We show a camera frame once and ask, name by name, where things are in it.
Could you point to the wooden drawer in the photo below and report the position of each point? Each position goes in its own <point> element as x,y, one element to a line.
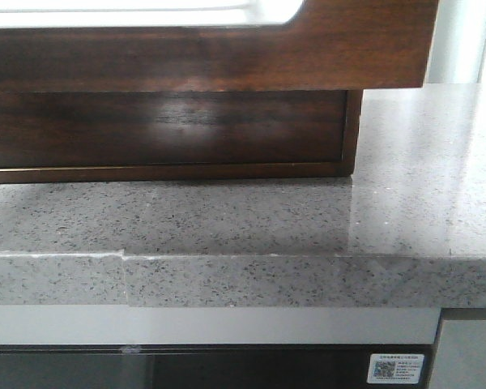
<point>89,129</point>
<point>329,45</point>

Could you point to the white plastic drawer handle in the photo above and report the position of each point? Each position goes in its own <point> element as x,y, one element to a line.
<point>139,13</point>

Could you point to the dark wooden drawer cabinet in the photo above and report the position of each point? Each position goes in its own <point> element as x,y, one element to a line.
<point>342,167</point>

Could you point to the white QR code sticker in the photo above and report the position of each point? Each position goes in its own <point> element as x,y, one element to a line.
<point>388,368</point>

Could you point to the grey cabinet door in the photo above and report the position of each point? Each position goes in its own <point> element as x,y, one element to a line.
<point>460,358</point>

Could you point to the grey window curtain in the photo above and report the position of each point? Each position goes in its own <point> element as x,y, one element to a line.
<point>458,53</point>

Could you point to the black glass appliance front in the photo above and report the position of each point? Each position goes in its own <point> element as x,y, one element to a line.
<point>199,366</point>

